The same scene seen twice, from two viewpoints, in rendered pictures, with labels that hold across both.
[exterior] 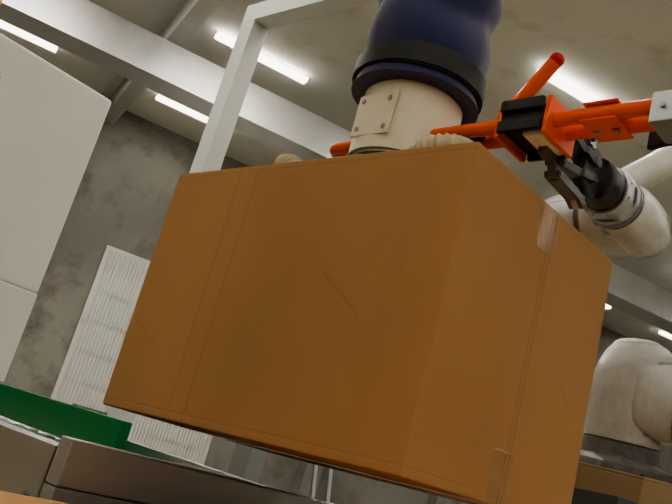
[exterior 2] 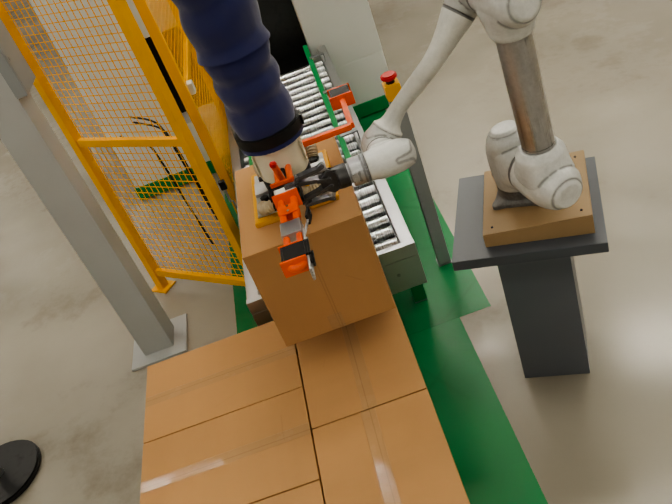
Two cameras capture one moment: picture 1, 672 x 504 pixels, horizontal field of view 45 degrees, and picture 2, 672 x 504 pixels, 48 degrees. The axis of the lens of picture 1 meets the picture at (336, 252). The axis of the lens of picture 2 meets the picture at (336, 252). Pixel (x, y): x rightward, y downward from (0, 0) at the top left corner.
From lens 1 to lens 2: 2.49 m
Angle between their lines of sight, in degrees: 68
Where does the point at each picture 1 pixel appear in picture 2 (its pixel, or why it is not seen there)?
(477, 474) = (323, 326)
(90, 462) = (256, 305)
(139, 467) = not seen: hidden behind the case
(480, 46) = (264, 126)
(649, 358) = (495, 151)
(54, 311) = not seen: outside the picture
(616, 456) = (503, 198)
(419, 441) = (287, 336)
